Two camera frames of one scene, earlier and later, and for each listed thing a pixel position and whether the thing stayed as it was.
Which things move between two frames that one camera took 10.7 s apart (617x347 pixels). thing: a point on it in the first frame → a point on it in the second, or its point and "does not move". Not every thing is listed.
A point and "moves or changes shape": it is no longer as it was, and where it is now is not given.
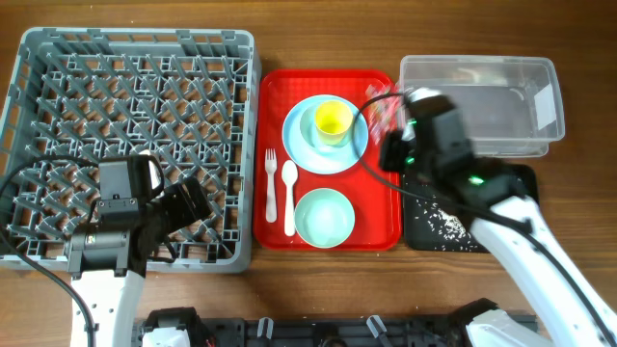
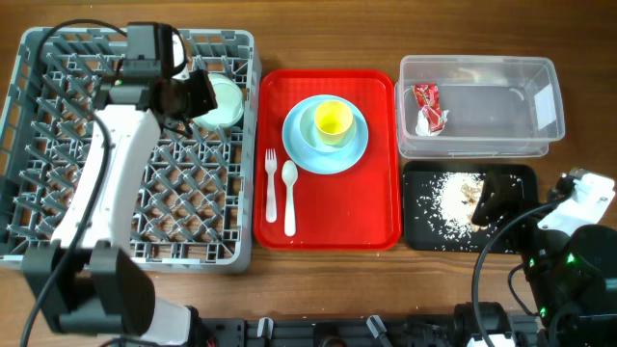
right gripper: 389,158 → 504,199
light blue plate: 319,163 does not move
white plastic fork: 270,162 does not move
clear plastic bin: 511,106 does not move
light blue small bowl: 309,134 does not move
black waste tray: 431,227 does not move
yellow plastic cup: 333,120 does not move
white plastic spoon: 289,174 does not move
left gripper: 185,213 → 205,96
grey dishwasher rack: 191,97 does not move
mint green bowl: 324,218 → 229,100
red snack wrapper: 385,116 moves or changes shape
